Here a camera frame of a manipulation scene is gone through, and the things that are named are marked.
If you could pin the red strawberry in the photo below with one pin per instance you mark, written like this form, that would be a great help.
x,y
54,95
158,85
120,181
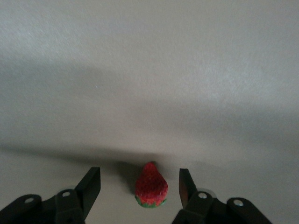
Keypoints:
x,y
151,184

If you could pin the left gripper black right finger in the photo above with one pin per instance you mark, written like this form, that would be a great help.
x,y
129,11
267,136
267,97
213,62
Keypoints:
x,y
205,210

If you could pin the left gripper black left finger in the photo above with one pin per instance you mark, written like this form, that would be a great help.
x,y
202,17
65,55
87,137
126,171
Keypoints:
x,y
70,205

